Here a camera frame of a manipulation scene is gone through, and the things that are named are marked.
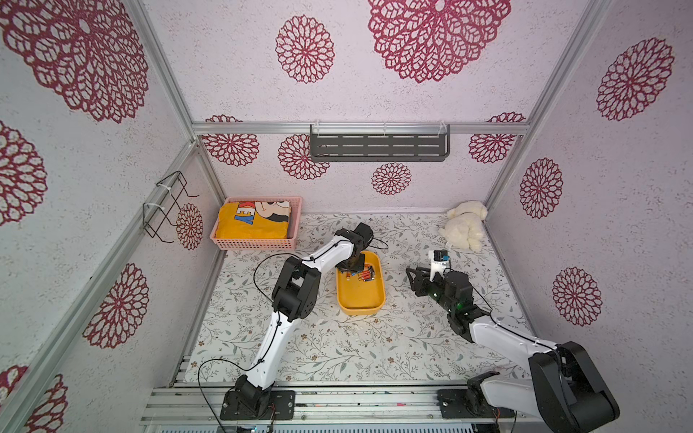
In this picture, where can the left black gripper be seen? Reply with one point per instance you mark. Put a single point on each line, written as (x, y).
(359, 267)

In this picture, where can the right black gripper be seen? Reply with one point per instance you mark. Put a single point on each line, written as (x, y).
(425, 279)

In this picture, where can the yellow plastic storage box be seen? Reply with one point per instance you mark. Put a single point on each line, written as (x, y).
(362, 293)

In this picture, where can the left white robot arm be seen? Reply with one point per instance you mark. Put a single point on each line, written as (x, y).
(293, 298)

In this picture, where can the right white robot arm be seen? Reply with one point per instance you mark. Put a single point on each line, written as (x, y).
(565, 389)

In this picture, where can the white plush toy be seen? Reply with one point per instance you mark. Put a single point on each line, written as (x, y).
(464, 229)

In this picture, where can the floral table mat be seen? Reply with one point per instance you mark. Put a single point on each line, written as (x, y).
(408, 340)

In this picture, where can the yellow folded cartoon shirt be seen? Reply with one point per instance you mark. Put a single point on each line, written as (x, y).
(254, 220)

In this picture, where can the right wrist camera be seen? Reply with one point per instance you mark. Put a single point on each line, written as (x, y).
(440, 263)

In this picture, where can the grey wall shelf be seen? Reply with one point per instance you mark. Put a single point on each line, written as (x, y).
(381, 147)

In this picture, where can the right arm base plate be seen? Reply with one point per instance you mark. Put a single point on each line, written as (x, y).
(468, 404)

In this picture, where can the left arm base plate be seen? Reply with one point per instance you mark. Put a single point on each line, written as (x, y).
(271, 405)

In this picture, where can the black wire wall rack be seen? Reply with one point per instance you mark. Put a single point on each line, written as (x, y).
(154, 215)

